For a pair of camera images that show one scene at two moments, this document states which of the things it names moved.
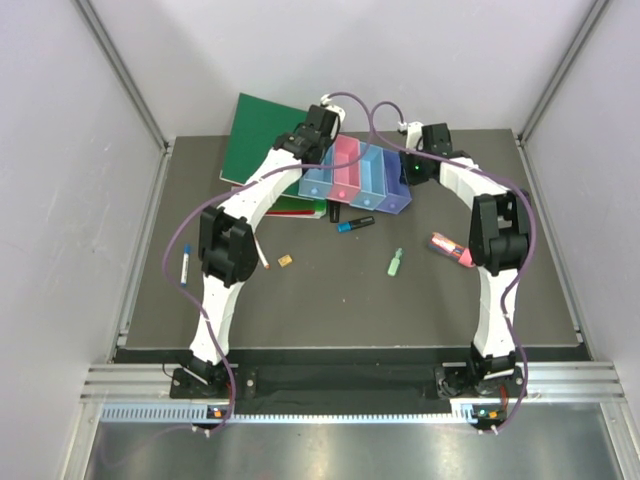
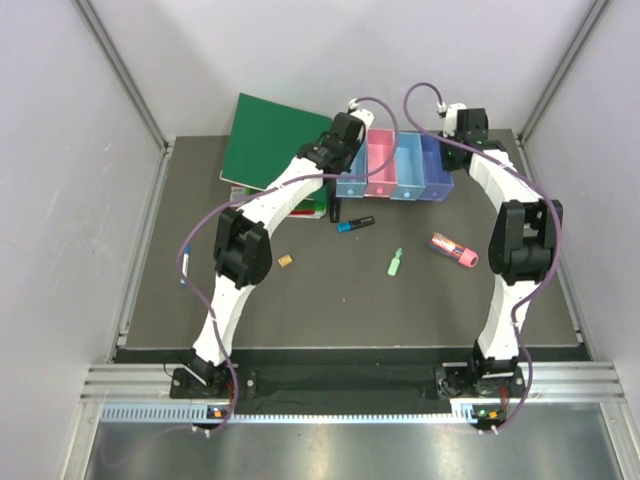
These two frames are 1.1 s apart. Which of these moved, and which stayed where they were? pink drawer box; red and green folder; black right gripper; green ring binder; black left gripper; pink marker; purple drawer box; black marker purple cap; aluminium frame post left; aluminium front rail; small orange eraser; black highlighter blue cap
Moved: pink drawer box; black right gripper; black left gripper; purple drawer box
Stayed: aluminium front rail; green ring binder; aluminium frame post left; red and green folder; small orange eraser; pink marker; black highlighter blue cap; black marker purple cap
